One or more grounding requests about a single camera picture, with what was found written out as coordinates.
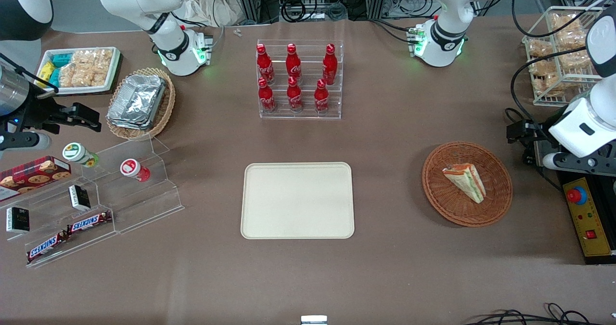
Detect red cola bottle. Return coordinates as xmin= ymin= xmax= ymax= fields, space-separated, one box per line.
xmin=287 ymin=77 xmax=304 ymax=113
xmin=258 ymin=78 xmax=278 ymax=114
xmin=257 ymin=44 xmax=275 ymax=85
xmin=322 ymin=44 xmax=338 ymax=86
xmin=286 ymin=44 xmax=303 ymax=82
xmin=314 ymin=79 xmax=331 ymax=115

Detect black base cable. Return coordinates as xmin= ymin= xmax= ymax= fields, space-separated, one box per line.
xmin=370 ymin=19 xmax=418 ymax=44

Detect rice cracker bag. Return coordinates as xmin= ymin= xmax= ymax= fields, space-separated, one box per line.
xmin=72 ymin=49 xmax=114 ymax=87
xmin=58 ymin=63 xmax=92 ymax=88

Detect white snack tray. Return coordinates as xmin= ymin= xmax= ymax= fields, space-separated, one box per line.
xmin=36 ymin=47 xmax=121 ymax=96

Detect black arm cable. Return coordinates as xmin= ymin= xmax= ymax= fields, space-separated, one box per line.
xmin=510 ymin=58 xmax=600 ymax=119
xmin=511 ymin=0 xmax=603 ymax=39

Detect red cookie box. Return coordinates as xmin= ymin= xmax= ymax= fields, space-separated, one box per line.
xmin=0 ymin=156 xmax=72 ymax=201

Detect Snickers chocolate bar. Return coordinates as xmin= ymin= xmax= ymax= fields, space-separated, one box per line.
xmin=26 ymin=233 xmax=69 ymax=263
xmin=67 ymin=210 xmax=112 ymax=234

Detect small black box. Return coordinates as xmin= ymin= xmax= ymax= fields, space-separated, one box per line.
xmin=69 ymin=184 xmax=91 ymax=211
xmin=6 ymin=207 xmax=30 ymax=233

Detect yellow snack packet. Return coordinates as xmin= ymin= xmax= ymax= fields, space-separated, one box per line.
xmin=38 ymin=61 xmax=56 ymax=89

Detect yellow emergency stop control box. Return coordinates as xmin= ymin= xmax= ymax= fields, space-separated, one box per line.
xmin=557 ymin=170 xmax=616 ymax=265

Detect fried snack bag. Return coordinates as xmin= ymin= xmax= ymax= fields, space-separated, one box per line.
xmin=550 ymin=12 xmax=593 ymax=33
xmin=555 ymin=29 xmax=598 ymax=71
xmin=527 ymin=39 xmax=563 ymax=94

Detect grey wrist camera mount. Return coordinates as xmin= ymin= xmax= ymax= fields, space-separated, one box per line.
xmin=0 ymin=131 xmax=51 ymax=151
xmin=542 ymin=152 xmax=616 ymax=177

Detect stack of foil trays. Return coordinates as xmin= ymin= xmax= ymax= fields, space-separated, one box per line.
xmin=107 ymin=74 xmax=167 ymax=131

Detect white wire basket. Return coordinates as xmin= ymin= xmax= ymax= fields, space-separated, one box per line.
xmin=522 ymin=6 xmax=616 ymax=107

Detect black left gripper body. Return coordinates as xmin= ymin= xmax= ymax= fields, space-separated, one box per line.
xmin=524 ymin=119 xmax=562 ymax=168

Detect coiled black cable bundle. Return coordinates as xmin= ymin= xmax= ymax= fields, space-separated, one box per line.
xmin=282 ymin=0 xmax=307 ymax=23

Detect green lid drink bottle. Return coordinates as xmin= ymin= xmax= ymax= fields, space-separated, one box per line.
xmin=63 ymin=143 xmax=100 ymax=168

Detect light wicker basket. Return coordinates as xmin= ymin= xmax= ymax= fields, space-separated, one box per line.
xmin=106 ymin=67 xmax=176 ymax=141

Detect clear acrylic bottle rack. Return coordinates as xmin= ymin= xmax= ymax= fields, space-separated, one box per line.
xmin=257 ymin=39 xmax=345 ymax=120

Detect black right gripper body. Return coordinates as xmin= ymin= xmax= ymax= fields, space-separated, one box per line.
xmin=17 ymin=91 xmax=64 ymax=134

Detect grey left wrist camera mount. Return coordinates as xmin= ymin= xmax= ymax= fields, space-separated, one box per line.
xmin=542 ymin=152 xmax=616 ymax=177

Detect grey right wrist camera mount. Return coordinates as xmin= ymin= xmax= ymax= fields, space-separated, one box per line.
xmin=0 ymin=131 xmax=51 ymax=151

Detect beige cloth bag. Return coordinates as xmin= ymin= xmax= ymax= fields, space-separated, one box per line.
xmin=180 ymin=0 xmax=242 ymax=27

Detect black floor cables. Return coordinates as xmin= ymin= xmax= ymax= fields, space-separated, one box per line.
xmin=464 ymin=303 xmax=616 ymax=325

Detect red yogurt drink bottle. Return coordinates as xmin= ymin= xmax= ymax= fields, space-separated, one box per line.
xmin=120 ymin=158 xmax=151 ymax=182

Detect beige plastic tray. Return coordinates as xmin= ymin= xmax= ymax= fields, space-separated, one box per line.
xmin=241 ymin=162 xmax=355 ymax=240

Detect clear acrylic step shelf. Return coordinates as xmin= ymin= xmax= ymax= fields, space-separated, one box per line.
xmin=0 ymin=136 xmax=184 ymax=269

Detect brown wicker basket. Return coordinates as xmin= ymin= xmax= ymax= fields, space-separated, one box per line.
xmin=422 ymin=141 xmax=513 ymax=228

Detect triangle sandwich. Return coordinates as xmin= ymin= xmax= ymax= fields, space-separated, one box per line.
xmin=442 ymin=163 xmax=486 ymax=204

